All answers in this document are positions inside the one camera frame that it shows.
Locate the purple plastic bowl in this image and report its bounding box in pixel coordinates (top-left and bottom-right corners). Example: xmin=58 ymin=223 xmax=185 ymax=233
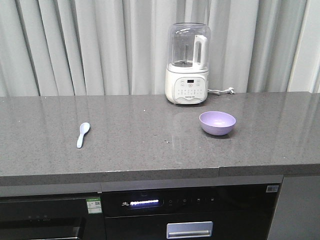
xmin=199 ymin=111 xmax=237 ymax=136

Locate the light blue plastic spoon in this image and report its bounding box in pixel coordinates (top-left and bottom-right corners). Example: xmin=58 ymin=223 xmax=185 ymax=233
xmin=76 ymin=122 xmax=90 ymax=149

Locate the white blender with clear jar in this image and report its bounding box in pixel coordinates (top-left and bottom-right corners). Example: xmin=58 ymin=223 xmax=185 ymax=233
xmin=165 ymin=22 xmax=211 ymax=105

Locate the green energy label sticker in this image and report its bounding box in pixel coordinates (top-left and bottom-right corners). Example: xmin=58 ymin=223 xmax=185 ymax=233
xmin=85 ymin=197 xmax=102 ymax=214

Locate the black built-in dishwasher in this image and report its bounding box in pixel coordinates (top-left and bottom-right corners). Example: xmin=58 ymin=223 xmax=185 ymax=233
xmin=101 ymin=175 xmax=283 ymax=240

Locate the grey pleated curtain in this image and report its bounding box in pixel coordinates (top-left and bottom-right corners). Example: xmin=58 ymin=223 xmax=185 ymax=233
xmin=0 ymin=0 xmax=320 ymax=97

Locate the black built-in oven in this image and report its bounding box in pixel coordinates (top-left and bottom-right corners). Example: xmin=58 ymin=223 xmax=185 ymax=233
xmin=0 ymin=183 xmax=106 ymax=240

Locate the white power cord with plug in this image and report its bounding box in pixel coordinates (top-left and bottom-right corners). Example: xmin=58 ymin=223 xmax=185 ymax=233
xmin=207 ymin=87 xmax=237 ymax=96

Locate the silver dishwasher handle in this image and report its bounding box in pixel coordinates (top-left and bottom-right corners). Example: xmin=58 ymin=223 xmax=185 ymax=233
xmin=166 ymin=221 xmax=214 ymax=240

